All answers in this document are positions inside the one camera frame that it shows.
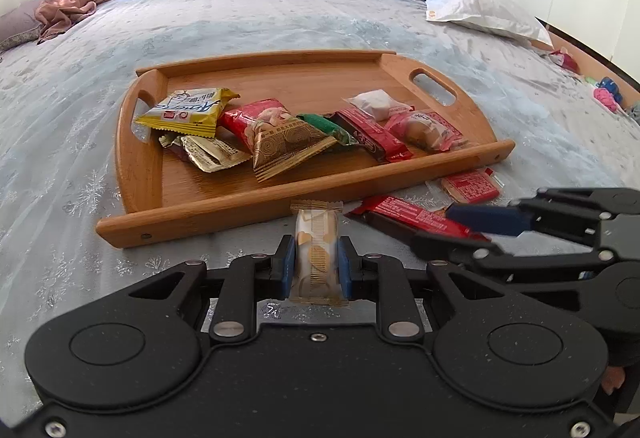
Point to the pink cake packet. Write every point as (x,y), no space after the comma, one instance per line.
(425,131)

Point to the yellow snack packet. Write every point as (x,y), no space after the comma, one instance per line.
(190,111)

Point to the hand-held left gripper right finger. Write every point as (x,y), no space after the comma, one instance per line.
(345,268)

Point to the clear packet with white cake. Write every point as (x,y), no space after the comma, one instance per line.
(375,102)

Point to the small red square packet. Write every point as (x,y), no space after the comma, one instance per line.
(470,185)

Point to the pink crumpled cloth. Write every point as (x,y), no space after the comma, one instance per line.
(70,3)

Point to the cream gold patterned snack packet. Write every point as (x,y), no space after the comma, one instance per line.
(317,258)

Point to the purple pillow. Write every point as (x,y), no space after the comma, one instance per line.
(15,26)

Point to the red and gold snack packet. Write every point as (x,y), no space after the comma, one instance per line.
(280,143)

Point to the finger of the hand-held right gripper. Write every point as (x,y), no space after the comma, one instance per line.
(450,248)
(490,219)

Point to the wooden serving tray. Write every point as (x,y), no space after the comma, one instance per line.
(310,78)

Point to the green snack packet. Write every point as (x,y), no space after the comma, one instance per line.
(325,124)

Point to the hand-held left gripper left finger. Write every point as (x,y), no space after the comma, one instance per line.
(287,268)

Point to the wooden bed frame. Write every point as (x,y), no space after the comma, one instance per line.
(592,63)

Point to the red and pink toy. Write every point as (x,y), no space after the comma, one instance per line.
(564,59)

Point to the person's right hand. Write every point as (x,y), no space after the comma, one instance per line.
(612,378)

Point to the blue toy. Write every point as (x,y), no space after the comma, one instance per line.
(611,84)

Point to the gold foil snack packet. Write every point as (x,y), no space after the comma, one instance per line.
(215,153)

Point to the white pillow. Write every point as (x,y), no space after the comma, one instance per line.
(475,3)

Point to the dark red snack bar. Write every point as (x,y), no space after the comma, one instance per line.
(370,136)

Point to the bright red snack bar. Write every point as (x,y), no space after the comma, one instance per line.
(400,213)

